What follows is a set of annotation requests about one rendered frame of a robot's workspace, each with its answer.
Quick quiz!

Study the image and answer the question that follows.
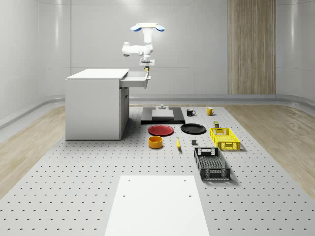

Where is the white board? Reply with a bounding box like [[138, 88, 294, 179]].
[[104, 175, 211, 236]]

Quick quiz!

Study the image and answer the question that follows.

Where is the black plate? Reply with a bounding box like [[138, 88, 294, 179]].
[[180, 123, 207, 135]]

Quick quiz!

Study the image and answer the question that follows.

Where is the black stove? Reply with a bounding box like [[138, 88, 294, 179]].
[[140, 104, 186, 125]]

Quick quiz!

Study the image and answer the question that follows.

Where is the white cabinet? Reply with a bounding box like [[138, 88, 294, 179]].
[[65, 68, 130, 141]]

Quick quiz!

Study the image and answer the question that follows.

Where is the yellow bowl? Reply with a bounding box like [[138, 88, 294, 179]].
[[148, 136, 163, 149]]

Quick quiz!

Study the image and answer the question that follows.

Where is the white drawer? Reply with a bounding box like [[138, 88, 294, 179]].
[[119, 71, 152, 89]]

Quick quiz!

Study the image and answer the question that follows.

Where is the dark grey basket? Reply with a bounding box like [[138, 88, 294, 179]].
[[193, 147, 232, 182]]

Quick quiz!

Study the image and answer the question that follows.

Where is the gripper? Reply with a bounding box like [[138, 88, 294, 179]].
[[139, 59, 156, 69]]

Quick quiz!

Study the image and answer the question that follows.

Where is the red plate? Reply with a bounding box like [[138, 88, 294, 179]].
[[148, 124, 175, 136]]

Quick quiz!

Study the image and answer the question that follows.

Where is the yellow basket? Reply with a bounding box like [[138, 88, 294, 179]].
[[209, 127, 242, 151]]

